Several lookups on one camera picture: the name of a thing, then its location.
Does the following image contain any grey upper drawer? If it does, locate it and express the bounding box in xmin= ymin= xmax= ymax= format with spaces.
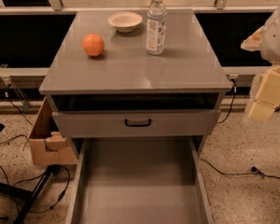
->
xmin=52 ymin=110 xmax=220 ymax=138

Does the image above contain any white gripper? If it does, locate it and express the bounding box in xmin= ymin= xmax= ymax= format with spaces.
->
xmin=241 ymin=6 xmax=280 ymax=123

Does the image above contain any orange fruit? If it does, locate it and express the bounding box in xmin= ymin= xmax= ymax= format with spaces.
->
xmin=82 ymin=34 xmax=105 ymax=57

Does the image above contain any cardboard box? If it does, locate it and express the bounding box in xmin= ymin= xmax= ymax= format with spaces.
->
xmin=28 ymin=99 xmax=77 ymax=165

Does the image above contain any black cable floor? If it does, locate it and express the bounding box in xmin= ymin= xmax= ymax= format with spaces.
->
xmin=0 ymin=91 xmax=71 ymax=224
xmin=199 ymin=157 xmax=280 ymax=182

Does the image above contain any black cable left floor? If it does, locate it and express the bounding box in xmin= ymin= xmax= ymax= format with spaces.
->
xmin=0 ymin=91 xmax=71 ymax=224

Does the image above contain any clear plastic water bottle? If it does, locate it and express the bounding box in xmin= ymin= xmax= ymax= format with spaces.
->
xmin=147 ymin=0 xmax=167 ymax=55

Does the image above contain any grey drawer cabinet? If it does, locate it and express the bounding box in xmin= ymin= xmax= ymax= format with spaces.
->
xmin=40 ymin=9 xmax=231 ymax=151

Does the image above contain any white paper bowl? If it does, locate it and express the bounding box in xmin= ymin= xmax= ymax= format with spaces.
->
xmin=108 ymin=12 xmax=142 ymax=33

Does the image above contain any metal railing frame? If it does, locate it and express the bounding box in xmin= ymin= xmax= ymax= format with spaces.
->
xmin=0 ymin=0 xmax=280 ymax=112

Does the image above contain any black cable right floor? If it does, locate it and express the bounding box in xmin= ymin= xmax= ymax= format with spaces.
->
xmin=199 ymin=157 xmax=280 ymax=182

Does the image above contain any grey open middle drawer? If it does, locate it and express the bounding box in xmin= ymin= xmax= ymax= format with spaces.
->
xmin=65 ymin=137 xmax=215 ymax=224

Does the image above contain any black tripod stand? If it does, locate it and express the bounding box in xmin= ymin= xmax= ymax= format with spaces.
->
xmin=0 ymin=165 xmax=60 ymax=224

